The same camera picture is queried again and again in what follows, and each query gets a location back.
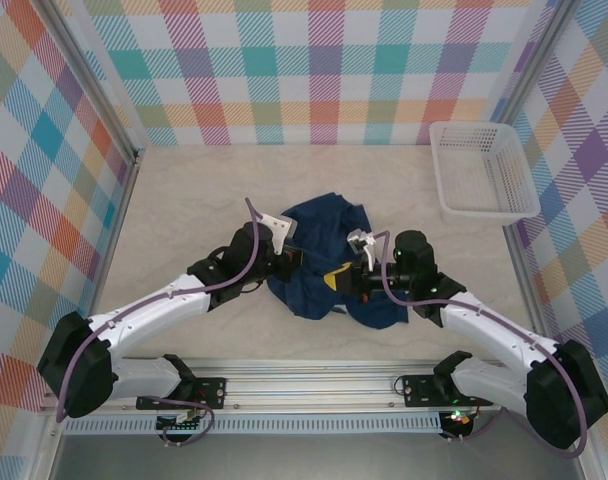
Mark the navy blue t-shirt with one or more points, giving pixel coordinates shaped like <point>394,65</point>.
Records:
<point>324,225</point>

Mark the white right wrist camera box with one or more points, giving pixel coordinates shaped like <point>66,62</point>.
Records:
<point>364,245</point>

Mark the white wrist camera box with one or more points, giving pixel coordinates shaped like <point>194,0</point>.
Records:
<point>279,227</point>
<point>364,245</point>

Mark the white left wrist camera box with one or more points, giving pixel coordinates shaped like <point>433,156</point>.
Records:
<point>279,227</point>

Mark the white plastic mesh basket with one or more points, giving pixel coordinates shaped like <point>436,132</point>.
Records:
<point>464,170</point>

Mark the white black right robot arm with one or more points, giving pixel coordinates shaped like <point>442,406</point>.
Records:
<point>494,330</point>

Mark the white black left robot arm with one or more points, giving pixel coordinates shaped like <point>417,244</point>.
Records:
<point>149,315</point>

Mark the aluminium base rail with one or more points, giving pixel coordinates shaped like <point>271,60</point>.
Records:
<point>309,385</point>

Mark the aluminium upright post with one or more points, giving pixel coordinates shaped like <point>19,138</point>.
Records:
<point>94,85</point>
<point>534,55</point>

